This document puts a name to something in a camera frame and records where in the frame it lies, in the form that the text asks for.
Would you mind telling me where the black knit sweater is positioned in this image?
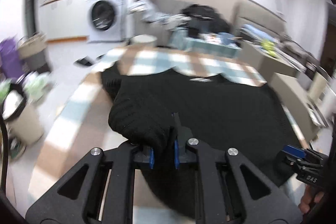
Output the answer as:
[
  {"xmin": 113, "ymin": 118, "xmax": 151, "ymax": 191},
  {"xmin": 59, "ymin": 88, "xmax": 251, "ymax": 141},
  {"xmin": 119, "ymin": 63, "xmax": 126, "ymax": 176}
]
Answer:
[{"xmin": 101, "ymin": 64, "xmax": 299, "ymax": 218}]

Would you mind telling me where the light blue clothes pile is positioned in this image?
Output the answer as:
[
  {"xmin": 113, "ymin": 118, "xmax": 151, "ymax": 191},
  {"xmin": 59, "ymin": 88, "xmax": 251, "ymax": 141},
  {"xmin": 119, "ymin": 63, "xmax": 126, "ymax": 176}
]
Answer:
[{"xmin": 128, "ymin": 0, "xmax": 191, "ymax": 31}]

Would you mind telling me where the person right hand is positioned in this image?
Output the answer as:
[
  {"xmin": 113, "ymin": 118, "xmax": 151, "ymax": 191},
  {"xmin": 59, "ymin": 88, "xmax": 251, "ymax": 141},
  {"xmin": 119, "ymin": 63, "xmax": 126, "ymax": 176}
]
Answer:
[{"xmin": 298, "ymin": 185, "xmax": 325, "ymax": 214}]

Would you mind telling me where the checkered bed blanket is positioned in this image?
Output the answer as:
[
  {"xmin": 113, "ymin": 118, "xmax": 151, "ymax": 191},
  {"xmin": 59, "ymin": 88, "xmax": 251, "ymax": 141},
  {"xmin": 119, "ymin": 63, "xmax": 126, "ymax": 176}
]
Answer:
[{"xmin": 26, "ymin": 61, "xmax": 302, "ymax": 223}]

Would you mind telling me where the black slipper left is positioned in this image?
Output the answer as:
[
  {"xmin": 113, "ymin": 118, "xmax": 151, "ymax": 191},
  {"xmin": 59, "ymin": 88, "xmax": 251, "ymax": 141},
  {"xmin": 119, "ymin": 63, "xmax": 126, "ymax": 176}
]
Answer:
[{"xmin": 74, "ymin": 57, "xmax": 93, "ymax": 67}]

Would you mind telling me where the white round stool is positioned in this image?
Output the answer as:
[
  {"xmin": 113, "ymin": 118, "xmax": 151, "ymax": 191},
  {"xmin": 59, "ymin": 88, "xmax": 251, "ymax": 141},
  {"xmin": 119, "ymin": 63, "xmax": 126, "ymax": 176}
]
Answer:
[{"xmin": 129, "ymin": 34, "xmax": 157, "ymax": 47}]

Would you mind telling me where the teal side table cloth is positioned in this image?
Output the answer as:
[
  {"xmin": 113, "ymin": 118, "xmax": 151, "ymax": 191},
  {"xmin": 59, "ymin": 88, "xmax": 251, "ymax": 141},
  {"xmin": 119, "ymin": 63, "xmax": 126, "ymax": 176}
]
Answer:
[{"xmin": 168, "ymin": 28, "xmax": 241, "ymax": 59}]

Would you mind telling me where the yellow green toy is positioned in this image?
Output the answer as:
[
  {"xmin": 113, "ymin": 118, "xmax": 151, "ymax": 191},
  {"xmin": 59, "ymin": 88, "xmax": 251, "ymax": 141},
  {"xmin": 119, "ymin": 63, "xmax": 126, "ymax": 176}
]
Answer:
[{"xmin": 260, "ymin": 39, "xmax": 278, "ymax": 59}]

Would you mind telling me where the beige trash bin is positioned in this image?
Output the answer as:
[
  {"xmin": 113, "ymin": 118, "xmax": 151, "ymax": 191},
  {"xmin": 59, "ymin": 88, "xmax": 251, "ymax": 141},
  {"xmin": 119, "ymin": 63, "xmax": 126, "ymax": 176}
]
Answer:
[{"xmin": 1, "ymin": 83, "xmax": 44, "ymax": 145}]

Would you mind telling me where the sneaker on floor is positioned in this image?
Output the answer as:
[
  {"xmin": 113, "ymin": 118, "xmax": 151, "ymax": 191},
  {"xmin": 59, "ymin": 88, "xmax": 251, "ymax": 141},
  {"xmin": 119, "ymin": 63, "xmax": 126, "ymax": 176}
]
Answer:
[{"xmin": 9, "ymin": 134, "xmax": 26, "ymax": 161}]

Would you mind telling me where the green white plastic bag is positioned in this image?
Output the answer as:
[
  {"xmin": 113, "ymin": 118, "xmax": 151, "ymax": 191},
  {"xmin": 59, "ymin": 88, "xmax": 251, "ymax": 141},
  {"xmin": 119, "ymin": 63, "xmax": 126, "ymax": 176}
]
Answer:
[{"xmin": 23, "ymin": 72, "xmax": 54, "ymax": 102}]

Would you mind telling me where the black jacket pile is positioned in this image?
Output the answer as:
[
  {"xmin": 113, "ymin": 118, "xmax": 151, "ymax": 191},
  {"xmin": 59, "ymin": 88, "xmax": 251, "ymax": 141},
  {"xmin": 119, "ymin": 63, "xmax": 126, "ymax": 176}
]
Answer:
[{"xmin": 181, "ymin": 4, "xmax": 231, "ymax": 39}]

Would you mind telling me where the white washing machine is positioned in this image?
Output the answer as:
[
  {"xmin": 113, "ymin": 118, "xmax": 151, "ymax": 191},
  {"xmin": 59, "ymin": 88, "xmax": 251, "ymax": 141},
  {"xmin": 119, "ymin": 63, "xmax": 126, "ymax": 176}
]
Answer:
[{"xmin": 87, "ymin": 0, "xmax": 126, "ymax": 43}]

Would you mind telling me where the woven laundry basket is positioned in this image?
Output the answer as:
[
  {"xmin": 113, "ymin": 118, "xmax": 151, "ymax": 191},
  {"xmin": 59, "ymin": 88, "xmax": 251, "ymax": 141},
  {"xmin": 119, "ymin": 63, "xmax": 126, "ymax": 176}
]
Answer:
[{"xmin": 18, "ymin": 32, "xmax": 51, "ymax": 74}]

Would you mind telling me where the purple bag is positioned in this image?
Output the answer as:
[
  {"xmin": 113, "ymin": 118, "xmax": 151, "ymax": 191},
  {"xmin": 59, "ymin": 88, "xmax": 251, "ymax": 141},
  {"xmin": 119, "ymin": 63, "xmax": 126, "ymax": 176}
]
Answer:
[{"xmin": 1, "ymin": 37, "xmax": 25, "ymax": 80}]

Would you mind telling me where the black cable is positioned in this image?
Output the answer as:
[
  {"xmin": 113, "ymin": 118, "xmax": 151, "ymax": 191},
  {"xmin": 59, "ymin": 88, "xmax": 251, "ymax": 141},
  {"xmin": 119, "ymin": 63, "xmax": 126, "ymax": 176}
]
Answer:
[{"xmin": 0, "ymin": 116, "xmax": 9, "ymax": 196}]

